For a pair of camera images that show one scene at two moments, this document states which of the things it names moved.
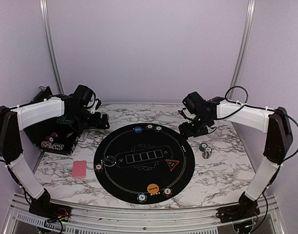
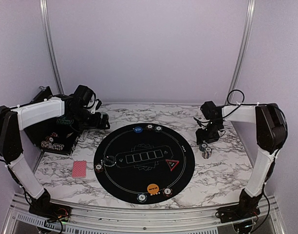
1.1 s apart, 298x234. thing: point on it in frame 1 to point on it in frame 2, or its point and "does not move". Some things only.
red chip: [99, 168] does not move
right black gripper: [187, 133] to [200, 137]
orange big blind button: [153, 188] does not move
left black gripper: [95, 124] does not move
